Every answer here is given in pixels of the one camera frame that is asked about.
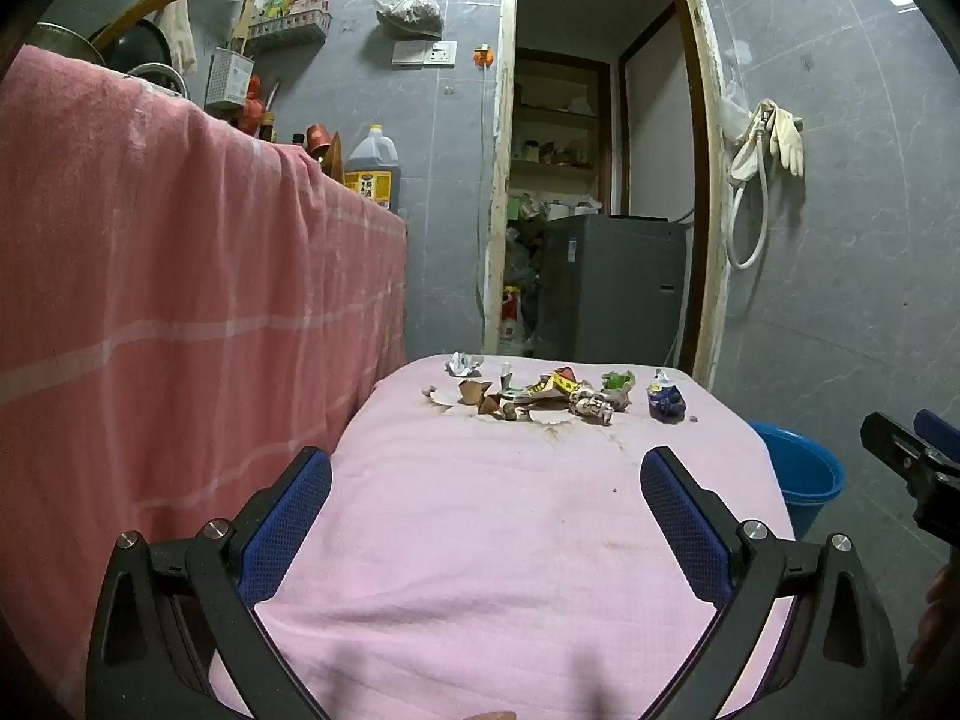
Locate cream rubber gloves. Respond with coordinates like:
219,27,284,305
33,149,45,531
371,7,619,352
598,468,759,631
771,106,806,178

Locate red and white sack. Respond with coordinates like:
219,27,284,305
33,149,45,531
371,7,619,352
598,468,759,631
498,284,527,355

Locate wooden spatula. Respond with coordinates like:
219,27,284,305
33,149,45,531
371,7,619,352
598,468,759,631
229,0,260,55

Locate steel pot lid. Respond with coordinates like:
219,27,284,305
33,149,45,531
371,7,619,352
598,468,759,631
126,61,186,99

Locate person's right hand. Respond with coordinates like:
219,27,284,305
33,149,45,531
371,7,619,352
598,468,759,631
910,566,960,665

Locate large cooking oil jug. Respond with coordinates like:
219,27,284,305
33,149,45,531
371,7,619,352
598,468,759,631
343,124,403,212

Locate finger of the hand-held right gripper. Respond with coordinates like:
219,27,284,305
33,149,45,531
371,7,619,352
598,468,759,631
859,411,960,497
913,409,960,458

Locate blue plastic basin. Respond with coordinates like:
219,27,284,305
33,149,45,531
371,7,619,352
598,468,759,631
748,421,848,541

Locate grey washing machine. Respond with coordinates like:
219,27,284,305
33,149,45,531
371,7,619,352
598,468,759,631
537,213,691,370

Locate red checked cloth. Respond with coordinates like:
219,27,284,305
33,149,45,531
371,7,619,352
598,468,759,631
0,45,411,715

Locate empty white plastic bag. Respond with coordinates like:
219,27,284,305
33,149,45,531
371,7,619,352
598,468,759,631
718,81,752,142

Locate black wok with wooden handle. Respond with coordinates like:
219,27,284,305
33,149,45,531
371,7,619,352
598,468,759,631
88,0,205,77

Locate white hose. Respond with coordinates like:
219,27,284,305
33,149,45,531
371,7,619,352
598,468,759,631
724,100,778,272

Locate wooden shelf unit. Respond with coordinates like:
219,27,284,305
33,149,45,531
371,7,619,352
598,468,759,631
510,48,613,215

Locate wooden door frame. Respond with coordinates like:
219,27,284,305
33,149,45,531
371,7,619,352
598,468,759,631
478,0,734,392

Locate plastic bag of dried goods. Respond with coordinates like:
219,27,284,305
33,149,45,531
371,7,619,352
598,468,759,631
373,0,445,40

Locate steel pot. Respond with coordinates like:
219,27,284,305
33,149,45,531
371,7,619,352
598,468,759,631
28,22,103,65

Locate hanging cream cloth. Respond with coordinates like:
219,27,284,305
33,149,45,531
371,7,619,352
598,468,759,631
160,0,198,77

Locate printed wrapper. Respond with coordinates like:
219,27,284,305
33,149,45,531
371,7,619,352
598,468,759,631
568,385,628,425

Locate red hanging bag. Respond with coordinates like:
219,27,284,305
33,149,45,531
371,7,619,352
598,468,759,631
238,74,275,140

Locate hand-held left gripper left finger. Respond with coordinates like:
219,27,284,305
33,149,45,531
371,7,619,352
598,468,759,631
85,446,333,720

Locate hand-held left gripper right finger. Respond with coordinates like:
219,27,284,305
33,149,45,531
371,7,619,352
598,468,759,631
640,446,901,720

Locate purple wrapper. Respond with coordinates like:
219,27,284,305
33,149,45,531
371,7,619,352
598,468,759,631
646,368,688,420

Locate yellow wrapper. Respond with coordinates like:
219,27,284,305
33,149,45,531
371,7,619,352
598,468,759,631
524,365,583,401

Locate pink flowered blanket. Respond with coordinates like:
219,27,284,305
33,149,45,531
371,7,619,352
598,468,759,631
208,352,797,720

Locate wire wall shelf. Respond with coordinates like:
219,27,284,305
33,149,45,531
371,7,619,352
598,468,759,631
246,10,333,55

